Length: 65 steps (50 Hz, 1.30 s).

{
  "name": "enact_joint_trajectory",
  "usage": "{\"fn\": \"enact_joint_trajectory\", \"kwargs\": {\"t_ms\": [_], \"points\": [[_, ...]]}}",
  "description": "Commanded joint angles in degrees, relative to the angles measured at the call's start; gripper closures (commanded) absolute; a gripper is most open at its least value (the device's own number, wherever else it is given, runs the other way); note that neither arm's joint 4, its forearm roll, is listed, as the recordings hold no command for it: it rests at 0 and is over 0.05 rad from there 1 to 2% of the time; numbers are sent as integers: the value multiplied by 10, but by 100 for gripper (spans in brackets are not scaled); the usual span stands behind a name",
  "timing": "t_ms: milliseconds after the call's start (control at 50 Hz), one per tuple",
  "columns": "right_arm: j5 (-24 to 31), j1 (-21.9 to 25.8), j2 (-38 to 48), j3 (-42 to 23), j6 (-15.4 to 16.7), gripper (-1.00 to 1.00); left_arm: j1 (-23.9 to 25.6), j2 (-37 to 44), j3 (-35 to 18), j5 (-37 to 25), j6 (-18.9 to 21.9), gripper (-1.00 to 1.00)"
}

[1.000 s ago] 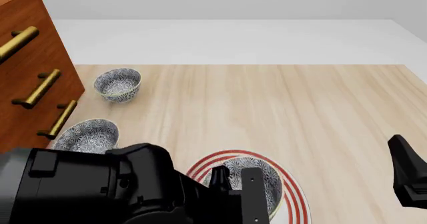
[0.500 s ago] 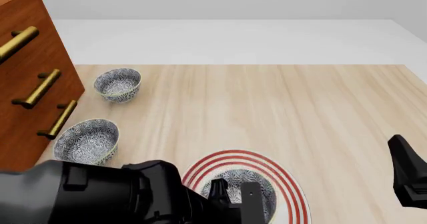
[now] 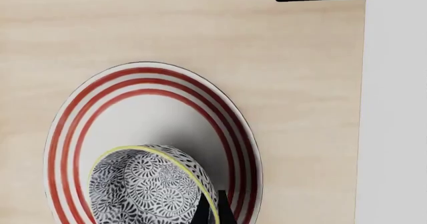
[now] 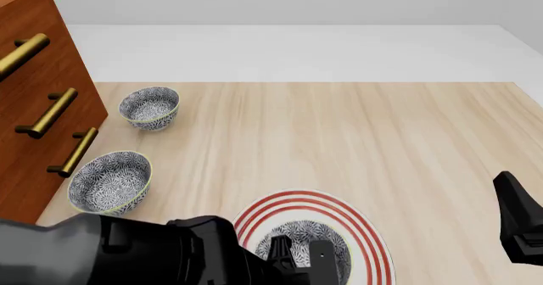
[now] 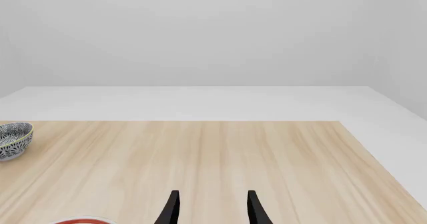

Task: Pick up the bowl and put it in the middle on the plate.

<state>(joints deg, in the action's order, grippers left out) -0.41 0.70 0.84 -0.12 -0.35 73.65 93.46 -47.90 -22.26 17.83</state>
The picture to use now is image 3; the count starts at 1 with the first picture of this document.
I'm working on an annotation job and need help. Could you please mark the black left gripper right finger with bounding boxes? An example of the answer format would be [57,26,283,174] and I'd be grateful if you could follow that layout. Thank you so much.
[217,189,238,224]

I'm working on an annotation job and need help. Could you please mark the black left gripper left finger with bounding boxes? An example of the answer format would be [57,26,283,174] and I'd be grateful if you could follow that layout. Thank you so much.
[191,193,212,224]

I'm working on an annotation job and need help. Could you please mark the white plate with red rings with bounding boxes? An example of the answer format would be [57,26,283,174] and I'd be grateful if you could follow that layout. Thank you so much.
[43,61,265,224]

